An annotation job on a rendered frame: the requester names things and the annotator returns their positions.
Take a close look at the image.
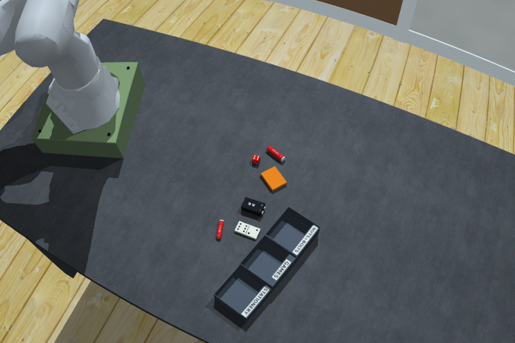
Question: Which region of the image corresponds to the dark grey three-compartment bin rack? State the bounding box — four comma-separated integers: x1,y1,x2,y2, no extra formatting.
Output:
214,206,320,322

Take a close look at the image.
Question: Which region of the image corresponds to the white domino tile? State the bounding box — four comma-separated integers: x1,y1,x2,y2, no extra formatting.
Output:
235,221,260,240

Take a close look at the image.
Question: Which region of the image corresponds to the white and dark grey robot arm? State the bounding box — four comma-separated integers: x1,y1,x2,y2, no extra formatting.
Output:
0,0,120,134

